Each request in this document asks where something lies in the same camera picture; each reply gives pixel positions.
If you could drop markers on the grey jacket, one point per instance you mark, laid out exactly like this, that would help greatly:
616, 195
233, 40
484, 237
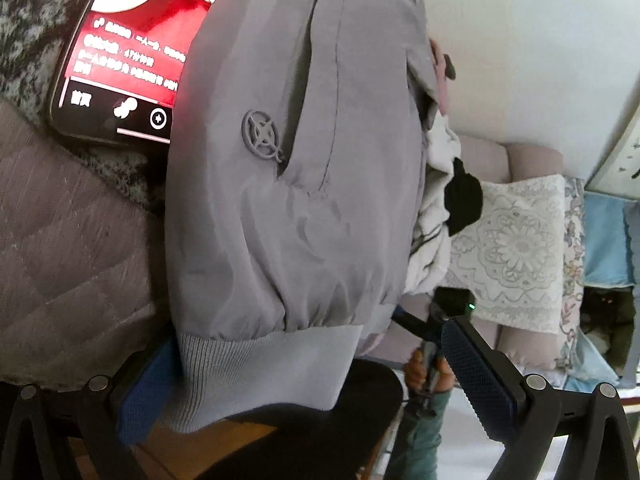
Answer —
300, 160

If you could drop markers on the dark bag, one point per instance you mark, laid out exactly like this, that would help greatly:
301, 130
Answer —
607, 320

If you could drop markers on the white lace patterned cushion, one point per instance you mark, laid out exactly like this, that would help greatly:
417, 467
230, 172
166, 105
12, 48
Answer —
520, 245

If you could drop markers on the tablet with red screen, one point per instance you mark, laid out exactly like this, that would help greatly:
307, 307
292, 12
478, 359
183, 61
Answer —
130, 60

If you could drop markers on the pink cloth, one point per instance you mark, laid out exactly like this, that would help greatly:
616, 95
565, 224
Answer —
442, 95

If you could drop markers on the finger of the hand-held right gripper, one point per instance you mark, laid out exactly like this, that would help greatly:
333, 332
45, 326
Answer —
415, 325

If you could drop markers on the person's right hand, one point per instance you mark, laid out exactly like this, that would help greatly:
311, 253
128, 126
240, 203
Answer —
412, 367

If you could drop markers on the pink quilted bed cover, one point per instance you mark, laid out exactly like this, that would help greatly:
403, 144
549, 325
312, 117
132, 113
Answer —
75, 260

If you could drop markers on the black garment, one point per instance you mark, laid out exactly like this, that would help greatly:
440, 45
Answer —
462, 195

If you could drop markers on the pink upholstered sofa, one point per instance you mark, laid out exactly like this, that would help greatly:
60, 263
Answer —
530, 160

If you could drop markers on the light blue cloth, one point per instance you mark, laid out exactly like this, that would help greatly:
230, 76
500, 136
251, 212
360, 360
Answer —
605, 240

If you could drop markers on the grey white patterned blanket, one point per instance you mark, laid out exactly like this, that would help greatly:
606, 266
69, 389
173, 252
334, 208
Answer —
30, 35

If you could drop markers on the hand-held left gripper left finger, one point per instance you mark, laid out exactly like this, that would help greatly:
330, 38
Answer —
150, 390

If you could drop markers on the person's right forearm green sleeve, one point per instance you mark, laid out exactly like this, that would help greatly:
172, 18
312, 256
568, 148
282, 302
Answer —
420, 435

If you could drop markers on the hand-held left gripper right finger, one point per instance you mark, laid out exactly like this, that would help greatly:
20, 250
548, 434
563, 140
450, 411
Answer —
470, 365

